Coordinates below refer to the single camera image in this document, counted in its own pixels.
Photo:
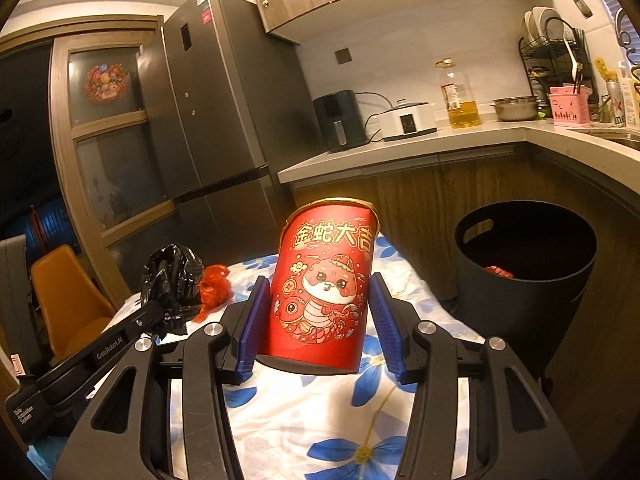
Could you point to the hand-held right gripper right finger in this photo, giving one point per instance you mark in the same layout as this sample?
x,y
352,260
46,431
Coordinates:
x,y
385,325

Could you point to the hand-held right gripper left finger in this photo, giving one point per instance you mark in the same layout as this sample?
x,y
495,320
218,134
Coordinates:
x,y
250,330

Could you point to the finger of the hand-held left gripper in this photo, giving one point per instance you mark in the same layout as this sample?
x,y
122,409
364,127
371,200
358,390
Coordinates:
x,y
175,312

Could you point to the black plastic bag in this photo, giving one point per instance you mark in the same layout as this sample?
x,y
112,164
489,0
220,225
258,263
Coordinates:
x,y
170,270

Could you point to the red printed cardboard canister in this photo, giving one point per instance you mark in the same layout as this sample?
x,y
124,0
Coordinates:
x,y
320,280

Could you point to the black round trash bin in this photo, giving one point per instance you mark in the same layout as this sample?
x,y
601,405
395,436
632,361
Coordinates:
x,y
525,320

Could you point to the red crinkled plastic wrapper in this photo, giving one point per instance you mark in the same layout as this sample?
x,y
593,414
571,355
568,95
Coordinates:
x,y
212,290

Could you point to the orange chair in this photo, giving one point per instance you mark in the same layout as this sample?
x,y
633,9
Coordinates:
x,y
65,300

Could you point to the blue floral tablecloth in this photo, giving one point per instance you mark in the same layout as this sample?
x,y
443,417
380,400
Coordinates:
x,y
300,410

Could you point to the red wrapper in bin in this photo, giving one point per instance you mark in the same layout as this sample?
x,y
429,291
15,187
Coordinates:
x,y
499,271

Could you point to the wooden lower cabinet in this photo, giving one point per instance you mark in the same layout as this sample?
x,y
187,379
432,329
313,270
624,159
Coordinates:
x,y
400,195

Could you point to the blue striped object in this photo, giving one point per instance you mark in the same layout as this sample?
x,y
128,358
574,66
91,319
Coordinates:
x,y
50,225

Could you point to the wooden glass panel door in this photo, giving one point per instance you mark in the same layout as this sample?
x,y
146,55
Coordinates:
x,y
107,132

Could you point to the white electric cooker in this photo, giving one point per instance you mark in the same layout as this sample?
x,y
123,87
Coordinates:
x,y
407,122

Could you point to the grey steel refrigerator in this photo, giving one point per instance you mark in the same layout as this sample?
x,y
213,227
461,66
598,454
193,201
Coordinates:
x,y
225,110

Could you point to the black air fryer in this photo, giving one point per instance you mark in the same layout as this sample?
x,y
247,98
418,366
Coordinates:
x,y
340,120

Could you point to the cooking oil bottle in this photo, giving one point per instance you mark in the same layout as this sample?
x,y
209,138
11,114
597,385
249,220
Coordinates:
x,y
457,105

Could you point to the red round door decoration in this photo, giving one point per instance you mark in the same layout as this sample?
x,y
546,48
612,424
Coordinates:
x,y
105,82

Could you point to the steel mixing bowl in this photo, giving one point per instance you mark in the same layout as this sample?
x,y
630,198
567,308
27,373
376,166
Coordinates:
x,y
515,110

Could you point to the pink utensil holder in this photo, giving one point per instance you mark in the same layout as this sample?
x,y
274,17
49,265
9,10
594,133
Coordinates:
x,y
567,107

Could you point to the white bottle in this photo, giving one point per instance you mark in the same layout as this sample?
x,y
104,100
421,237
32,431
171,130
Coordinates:
x,y
630,100

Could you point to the white plates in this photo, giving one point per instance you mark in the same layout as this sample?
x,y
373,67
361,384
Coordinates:
x,y
540,20

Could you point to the chrome faucet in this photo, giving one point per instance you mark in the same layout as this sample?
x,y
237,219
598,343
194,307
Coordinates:
x,y
622,30

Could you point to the dark wall socket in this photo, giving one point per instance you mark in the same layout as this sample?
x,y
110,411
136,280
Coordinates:
x,y
342,55

